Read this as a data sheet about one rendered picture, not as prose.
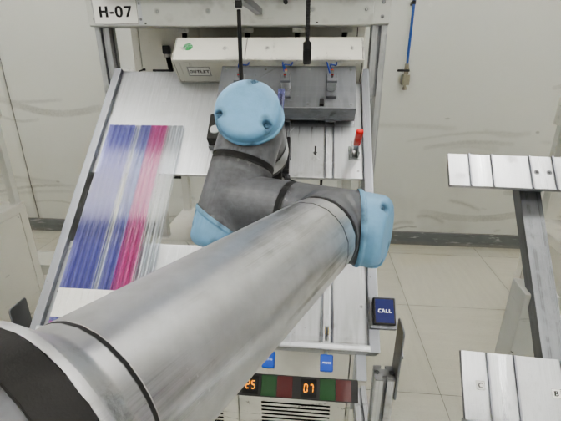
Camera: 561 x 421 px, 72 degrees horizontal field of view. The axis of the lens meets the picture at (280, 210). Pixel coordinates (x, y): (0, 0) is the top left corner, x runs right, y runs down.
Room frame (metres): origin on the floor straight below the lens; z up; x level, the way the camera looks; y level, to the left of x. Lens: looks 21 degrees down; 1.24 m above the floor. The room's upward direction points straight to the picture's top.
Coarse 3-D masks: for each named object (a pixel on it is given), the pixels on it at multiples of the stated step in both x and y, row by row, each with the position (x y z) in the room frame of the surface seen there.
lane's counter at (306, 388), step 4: (304, 380) 0.57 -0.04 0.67; (308, 380) 0.57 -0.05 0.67; (312, 380) 0.57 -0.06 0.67; (316, 380) 0.57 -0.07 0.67; (304, 384) 0.56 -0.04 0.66; (308, 384) 0.56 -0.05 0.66; (312, 384) 0.56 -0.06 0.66; (304, 388) 0.56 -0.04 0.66; (308, 388) 0.56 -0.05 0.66; (312, 388) 0.56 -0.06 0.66; (304, 392) 0.55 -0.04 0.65; (308, 392) 0.55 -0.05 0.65; (312, 392) 0.55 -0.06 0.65; (304, 396) 0.55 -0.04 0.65; (308, 396) 0.55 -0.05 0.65; (312, 396) 0.55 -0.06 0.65
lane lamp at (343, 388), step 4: (336, 380) 0.56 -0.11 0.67; (340, 380) 0.56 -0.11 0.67; (344, 380) 0.56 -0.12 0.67; (336, 384) 0.56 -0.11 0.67; (340, 384) 0.56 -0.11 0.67; (344, 384) 0.56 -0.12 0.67; (348, 384) 0.56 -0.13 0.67; (336, 388) 0.55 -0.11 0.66; (340, 388) 0.55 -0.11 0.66; (344, 388) 0.55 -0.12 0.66; (348, 388) 0.55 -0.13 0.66; (336, 392) 0.55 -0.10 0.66; (340, 392) 0.55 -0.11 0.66; (344, 392) 0.55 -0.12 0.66; (348, 392) 0.55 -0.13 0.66; (336, 396) 0.54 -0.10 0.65; (340, 396) 0.54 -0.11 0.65; (344, 396) 0.54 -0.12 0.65; (348, 396) 0.54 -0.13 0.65; (336, 400) 0.54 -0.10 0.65; (340, 400) 0.54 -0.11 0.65; (344, 400) 0.54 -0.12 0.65; (348, 400) 0.54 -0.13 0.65
